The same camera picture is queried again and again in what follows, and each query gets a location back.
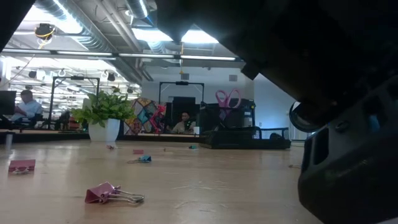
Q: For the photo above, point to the colourful patchwork panel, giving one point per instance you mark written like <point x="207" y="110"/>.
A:
<point x="143" y="115"/>

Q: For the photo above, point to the black aluminium table frame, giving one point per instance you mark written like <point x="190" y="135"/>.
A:
<point x="46" y="137"/>

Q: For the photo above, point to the grey metal post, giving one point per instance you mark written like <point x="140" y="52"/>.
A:
<point x="9" y="141"/>

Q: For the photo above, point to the person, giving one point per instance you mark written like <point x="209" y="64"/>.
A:
<point x="29" y="109"/>
<point x="184" y="126"/>

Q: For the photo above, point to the black rectangular frame stand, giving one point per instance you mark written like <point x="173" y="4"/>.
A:
<point x="182" y="82"/>
<point x="77" y="77"/>

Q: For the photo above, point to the long pendant light bar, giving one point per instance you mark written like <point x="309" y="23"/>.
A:
<point x="146" y="56"/>

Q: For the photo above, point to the red angular object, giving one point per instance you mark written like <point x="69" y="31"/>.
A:
<point x="158" y="112"/>

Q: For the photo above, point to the large pink binder clip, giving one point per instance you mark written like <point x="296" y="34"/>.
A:
<point x="99" y="193"/>

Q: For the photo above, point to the small white cactus pot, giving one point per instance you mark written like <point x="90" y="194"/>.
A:
<point x="196" y="130"/>

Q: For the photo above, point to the medium pink binder clip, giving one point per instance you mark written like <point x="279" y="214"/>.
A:
<point x="22" y="165"/>

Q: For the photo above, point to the black monitor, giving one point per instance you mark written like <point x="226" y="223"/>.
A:
<point x="7" y="102"/>

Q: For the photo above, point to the black mesh desk organizer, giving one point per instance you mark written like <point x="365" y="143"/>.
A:
<point x="236" y="140"/>

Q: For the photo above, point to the green plant in white pot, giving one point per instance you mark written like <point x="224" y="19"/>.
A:
<point x="104" y="130"/>

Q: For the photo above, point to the tiny teal binder clip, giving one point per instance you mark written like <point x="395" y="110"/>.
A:
<point x="193" y="147"/>

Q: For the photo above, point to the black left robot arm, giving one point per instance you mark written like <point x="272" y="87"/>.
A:
<point x="7" y="15"/>

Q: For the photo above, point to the tiny pink binder clip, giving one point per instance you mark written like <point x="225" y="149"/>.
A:
<point x="110" y="147"/>

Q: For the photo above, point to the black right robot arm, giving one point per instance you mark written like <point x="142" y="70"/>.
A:
<point x="295" y="37"/>

